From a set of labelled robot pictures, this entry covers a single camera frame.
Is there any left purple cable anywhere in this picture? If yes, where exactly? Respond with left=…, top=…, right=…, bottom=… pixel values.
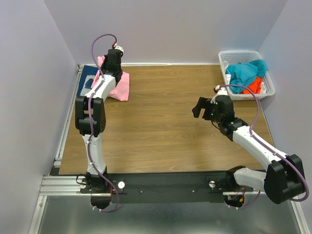
left=87, top=34, right=120, bottom=213

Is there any white garment in basket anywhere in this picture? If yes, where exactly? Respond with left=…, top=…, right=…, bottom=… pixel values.
left=220, top=60, right=231, bottom=84

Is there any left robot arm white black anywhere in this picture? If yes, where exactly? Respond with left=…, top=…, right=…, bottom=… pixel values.
left=75, top=46, right=123, bottom=190

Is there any purple cable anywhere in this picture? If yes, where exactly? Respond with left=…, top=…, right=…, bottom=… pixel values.
left=87, top=34, right=120, bottom=213
left=219, top=84, right=310, bottom=210

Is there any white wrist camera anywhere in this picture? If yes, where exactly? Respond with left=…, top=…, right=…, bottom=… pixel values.
left=210, top=85, right=228, bottom=104
left=112, top=43, right=124, bottom=56

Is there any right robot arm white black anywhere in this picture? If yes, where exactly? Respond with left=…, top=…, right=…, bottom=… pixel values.
left=192, top=95, right=310, bottom=204

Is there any folded blue printed t-shirt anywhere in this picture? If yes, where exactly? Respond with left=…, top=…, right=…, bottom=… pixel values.
left=77, top=65, right=98, bottom=96

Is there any aluminium frame rail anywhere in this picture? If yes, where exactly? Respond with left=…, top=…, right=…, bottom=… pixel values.
left=28, top=65, right=84, bottom=234

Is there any pink t-shirt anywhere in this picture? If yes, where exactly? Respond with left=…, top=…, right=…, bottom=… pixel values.
left=91, top=56, right=130, bottom=101

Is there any teal t-shirt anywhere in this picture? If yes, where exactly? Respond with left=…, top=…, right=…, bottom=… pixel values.
left=226, top=59, right=268, bottom=94

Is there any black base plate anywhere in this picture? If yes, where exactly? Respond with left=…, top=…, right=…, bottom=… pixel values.
left=80, top=171, right=254, bottom=210

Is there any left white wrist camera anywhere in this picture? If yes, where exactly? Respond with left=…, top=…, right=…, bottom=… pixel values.
left=112, top=43, right=124, bottom=56

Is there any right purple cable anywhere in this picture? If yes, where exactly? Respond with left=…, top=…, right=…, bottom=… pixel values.
left=219, top=84, right=310, bottom=210

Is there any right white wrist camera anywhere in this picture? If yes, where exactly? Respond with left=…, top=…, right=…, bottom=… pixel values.
left=210, top=85, right=228, bottom=104

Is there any orange t-shirt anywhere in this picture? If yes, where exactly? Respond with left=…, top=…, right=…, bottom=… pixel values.
left=248, top=77, right=263, bottom=94

